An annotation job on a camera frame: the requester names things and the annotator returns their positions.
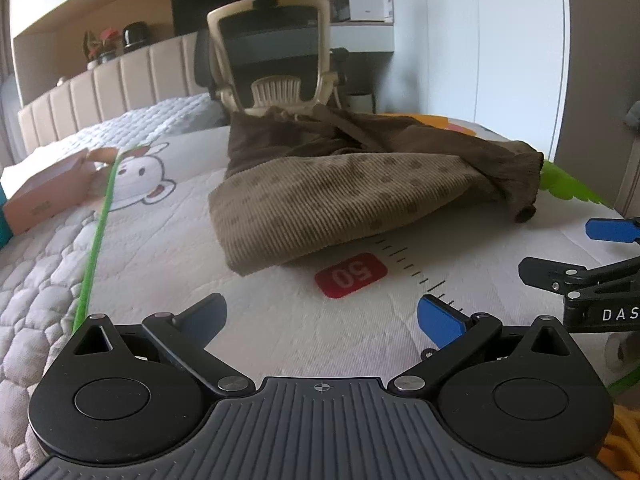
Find printed quilted blanket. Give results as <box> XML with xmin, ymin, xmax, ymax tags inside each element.
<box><xmin>0</xmin><ymin>112</ymin><xmax>640</xmax><ymax>480</ymax></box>

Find black round speaker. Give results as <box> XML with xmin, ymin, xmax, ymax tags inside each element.
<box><xmin>121</xmin><ymin>22</ymin><xmax>150</xmax><ymax>53</ymax></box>

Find beige mesh office chair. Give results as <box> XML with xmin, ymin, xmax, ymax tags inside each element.
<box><xmin>192</xmin><ymin>0</ymin><xmax>351</xmax><ymax>117</ymax></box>

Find red leafed potted plant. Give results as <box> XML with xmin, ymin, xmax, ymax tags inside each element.
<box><xmin>82</xmin><ymin>27</ymin><xmax>121</xmax><ymax>68</ymax></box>

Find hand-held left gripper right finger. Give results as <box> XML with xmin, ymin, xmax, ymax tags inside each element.
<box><xmin>392</xmin><ymin>294</ymin><xmax>576</xmax><ymax>398</ymax></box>

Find yellow cloth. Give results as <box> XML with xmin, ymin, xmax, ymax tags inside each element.
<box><xmin>600</xmin><ymin>400</ymin><xmax>640</xmax><ymax>480</ymax></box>

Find white quilted mattress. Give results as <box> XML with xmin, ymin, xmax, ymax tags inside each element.
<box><xmin>0</xmin><ymin>92</ymin><xmax>231</xmax><ymax>181</ymax></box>

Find pink cardboard box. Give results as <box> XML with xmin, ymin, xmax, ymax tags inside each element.
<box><xmin>2</xmin><ymin>147</ymin><xmax>121</xmax><ymax>236</ymax></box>

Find beige padded headboard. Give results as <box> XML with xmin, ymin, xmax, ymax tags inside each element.
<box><xmin>17</xmin><ymin>32</ymin><xmax>211</xmax><ymax>161</ymax></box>

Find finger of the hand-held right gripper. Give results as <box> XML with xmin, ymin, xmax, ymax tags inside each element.
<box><xmin>585</xmin><ymin>217</ymin><xmax>640</xmax><ymax>246</ymax></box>
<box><xmin>518</xmin><ymin>256</ymin><xmax>601</xmax><ymax>292</ymax></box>

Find white wardrobe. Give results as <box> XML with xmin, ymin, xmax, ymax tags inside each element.
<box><xmin>392</xmin><ymin>0</ymin><xmax>571</xmax><ymax>158</ymax></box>

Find brown dotted corduroy garment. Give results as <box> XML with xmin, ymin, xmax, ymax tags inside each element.
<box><xmin>207</xmin><ymin>105</ymin><xmax>546</xmax><ymax>277</ymax></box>

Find white desk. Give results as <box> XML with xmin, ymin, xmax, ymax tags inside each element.
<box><xmin>330</xmin><ymin>20</ymin><xmax>396</xmax><ymax>58</ymax></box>

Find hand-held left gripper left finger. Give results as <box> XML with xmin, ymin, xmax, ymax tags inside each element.
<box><xmin>72</xmin><ymin>292</ymin><xmax>256</xmax><ymax>398</ymax></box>

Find black monitor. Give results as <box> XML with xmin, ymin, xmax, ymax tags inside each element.
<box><xmin>170</xmin><ymin>0</ymin><xmax>348</xmax><ymax>38</ymax></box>

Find teal object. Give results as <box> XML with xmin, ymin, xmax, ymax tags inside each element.
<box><xmin>0</xmin><ymin>185</ymin><xmax>16</xmax><ymax>251</ymax></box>

